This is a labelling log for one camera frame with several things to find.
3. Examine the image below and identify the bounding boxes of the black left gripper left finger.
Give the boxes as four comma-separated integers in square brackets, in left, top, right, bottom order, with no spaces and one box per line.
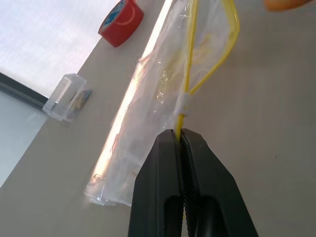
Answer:
[127,130,185,237]

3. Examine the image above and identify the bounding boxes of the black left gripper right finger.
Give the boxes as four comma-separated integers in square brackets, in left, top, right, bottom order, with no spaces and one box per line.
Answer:
[179,128,259,237]

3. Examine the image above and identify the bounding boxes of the clear yellow-zip plastic bag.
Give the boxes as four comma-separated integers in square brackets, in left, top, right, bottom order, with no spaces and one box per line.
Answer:
[83,0,240,207]

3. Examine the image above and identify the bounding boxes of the orange snack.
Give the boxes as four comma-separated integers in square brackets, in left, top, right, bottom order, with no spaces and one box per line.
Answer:
[263,0,316,12]

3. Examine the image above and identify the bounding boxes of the clear acrylic block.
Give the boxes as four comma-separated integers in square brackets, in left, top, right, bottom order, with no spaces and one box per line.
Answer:
[41,73,93,122]

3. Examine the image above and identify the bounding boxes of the red adhesive tape roll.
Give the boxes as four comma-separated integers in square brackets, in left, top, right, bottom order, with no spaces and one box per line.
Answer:
[98,0,145,47]

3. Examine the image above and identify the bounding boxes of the black window frame rail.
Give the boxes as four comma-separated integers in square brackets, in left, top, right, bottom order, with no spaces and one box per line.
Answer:
[0,72,50,108]

